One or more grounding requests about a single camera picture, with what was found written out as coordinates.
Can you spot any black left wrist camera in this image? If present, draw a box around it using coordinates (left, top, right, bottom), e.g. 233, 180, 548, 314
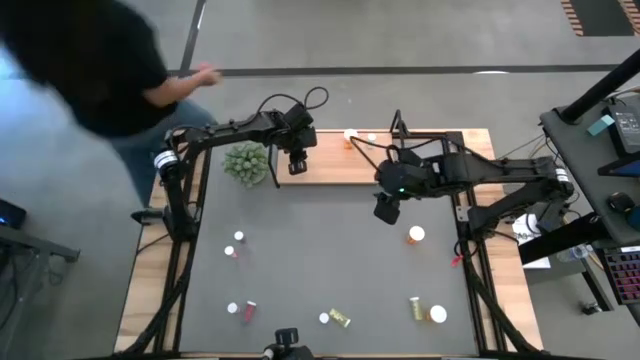
284, 103, 316, 130

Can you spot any grey side desk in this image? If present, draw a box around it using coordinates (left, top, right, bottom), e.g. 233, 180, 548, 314
517, 92, 640, 326

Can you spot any teal box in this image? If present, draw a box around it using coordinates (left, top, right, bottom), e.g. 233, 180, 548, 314
587, 114, 616, 137

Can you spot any black computer mouse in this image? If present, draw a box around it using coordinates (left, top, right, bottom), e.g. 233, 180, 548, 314
607, 192, 636, 214

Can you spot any backlit keyboard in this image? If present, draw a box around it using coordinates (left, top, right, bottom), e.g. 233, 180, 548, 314
602, 247, 640, 306

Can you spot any clear water bottle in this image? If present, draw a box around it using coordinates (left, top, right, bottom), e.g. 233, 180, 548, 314
555, 243, 591, 264

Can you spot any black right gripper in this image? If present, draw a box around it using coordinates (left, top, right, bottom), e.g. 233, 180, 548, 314
373, 160, 421, 226

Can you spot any black device with blue light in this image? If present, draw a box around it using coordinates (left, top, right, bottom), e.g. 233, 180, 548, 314
0, 198, 29, 230

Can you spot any black power adapter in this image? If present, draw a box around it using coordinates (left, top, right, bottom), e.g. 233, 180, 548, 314
602, 97, 640, 156

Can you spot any black table-level camera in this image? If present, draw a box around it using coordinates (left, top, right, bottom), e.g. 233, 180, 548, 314
259, 327, 316, 360

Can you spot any black metal station frame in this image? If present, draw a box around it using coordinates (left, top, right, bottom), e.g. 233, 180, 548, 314
119, 117, 541, 359

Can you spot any person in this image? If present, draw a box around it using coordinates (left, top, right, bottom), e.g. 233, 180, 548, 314
0, 0, 224, 209

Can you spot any white paper sheet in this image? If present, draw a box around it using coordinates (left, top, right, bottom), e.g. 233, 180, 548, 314
512, 213, 551, 270

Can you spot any green potted plant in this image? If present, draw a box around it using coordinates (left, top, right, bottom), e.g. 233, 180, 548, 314
222, 141, 270, 189

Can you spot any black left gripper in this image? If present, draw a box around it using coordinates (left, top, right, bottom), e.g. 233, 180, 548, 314
272, 124, 319, 176

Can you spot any black pole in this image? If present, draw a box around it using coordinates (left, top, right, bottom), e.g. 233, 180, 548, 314
558, 48, 640, 124

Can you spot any wooden shelf with black legs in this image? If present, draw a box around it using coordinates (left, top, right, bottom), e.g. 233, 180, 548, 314
264, 108, 409, 190

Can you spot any dark tablet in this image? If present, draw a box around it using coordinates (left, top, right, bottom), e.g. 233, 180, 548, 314
597, 158, 640, 179

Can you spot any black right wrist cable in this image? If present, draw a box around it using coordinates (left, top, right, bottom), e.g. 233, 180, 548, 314
349, 134, 451, 174

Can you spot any grey table mat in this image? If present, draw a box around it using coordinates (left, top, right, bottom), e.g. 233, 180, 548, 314
179, 134, 479, 356

